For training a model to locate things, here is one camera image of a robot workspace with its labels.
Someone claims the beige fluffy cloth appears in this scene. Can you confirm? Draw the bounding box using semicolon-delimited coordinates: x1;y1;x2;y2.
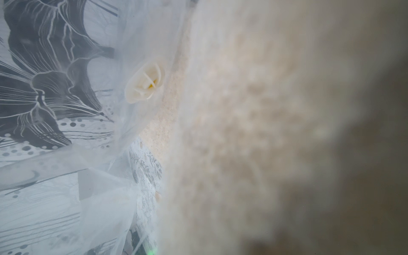
157;1;408;255

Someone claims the clear plastic vacuum bag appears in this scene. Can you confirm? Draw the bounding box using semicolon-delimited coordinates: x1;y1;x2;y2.
1;1;196;255

